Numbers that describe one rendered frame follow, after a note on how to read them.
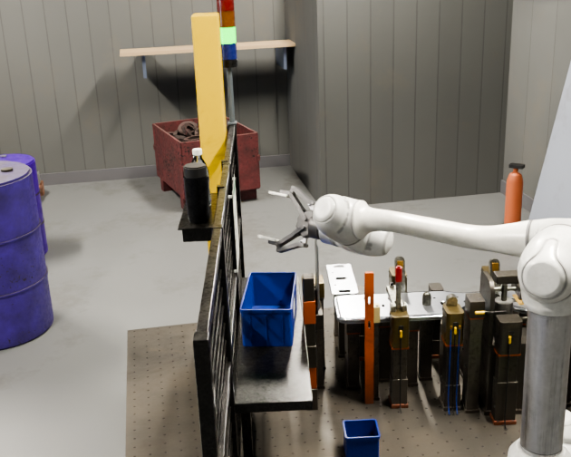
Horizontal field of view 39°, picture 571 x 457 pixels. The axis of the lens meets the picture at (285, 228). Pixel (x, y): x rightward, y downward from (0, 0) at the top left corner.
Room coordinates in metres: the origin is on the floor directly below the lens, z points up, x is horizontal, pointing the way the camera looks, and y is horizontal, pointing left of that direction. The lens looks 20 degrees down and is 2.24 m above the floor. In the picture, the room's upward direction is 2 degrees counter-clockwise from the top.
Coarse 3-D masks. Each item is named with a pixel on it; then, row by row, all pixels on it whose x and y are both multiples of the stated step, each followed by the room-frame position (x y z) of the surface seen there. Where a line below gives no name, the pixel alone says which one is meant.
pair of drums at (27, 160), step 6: (0, 156) 5.99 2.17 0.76; (6, 156) 6.03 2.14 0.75; (12, 156) 6.02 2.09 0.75; (18, 156) 6.02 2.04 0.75; (24, 156) 6.01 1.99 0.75; (30, 156) 6.00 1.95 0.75; (24, 162) 5.81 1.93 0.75; (30, 162) 5.83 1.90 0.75; (36, 174) 5.90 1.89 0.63; (36, 180) 5.87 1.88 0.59; (36, 186) 5.86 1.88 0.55; (36, 192) 5.84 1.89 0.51; (36, 198) 5.83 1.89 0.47; (42, 210) 5.91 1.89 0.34; (42, 216) 5.88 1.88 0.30; (42, 222) 5.86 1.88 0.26; (42, 228) 5.84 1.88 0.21; (42, 234) 5.83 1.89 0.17
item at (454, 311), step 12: (444, 312) 2.41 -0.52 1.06; (456, 312) 2.38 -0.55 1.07; (444, 324) 2.40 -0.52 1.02; (456, 324) 2.37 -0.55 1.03; (444, 336) 2.39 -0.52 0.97; (456, 336) 2.37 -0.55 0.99; (444, 348) 2.41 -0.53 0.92; (456, 348) 2.38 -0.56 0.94; (444, 360) 2.41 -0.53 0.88; (456, 360) 2.38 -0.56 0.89; (444, 372) 2.40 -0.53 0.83; (456, 372) 2.38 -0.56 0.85; (444, 384) 2.38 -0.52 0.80; (456, 384) 2.36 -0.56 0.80; (444, 396) 2.37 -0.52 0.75; (456, 396) 2.36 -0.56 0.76; (444, 408) 2.37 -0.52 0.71; (456, 408) 2.36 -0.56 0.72
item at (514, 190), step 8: (520, 168) 5.93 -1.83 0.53; (512, 176) 5.96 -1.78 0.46; (520, 176) 5.96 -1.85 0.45; (512, 184) 5.94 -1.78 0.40; (520, 184) 5.94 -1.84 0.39; (512, 192) 5.94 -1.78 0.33; (520, 192) 5.94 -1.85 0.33; (512, 200) 5.94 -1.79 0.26; (520, 200) 5.94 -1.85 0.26; (512, 208) 5.93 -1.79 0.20; (520, 208) 5.95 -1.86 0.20; (512, 216) 5.93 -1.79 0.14; (520, 216) 5.96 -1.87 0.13
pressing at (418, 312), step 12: (336, 300) 2.66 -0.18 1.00; (348, 300) 2.65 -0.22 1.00; (360, 300) 2.65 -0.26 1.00; (384, 300) 2.64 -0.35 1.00; (408, 300) 2.63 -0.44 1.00; (420, 300) 2.63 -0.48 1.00; (432, 300) 2.62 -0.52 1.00; (444, 300) 2.62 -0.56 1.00; (336, 312) 2.56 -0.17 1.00; (348, 312) 2.55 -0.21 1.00; (360, 312) 2.55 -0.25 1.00; (384, 312) 2.54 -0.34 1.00; (408, 312) 2.53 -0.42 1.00; (420, 312) 2.53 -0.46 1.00; (432, 312) 2.53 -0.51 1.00
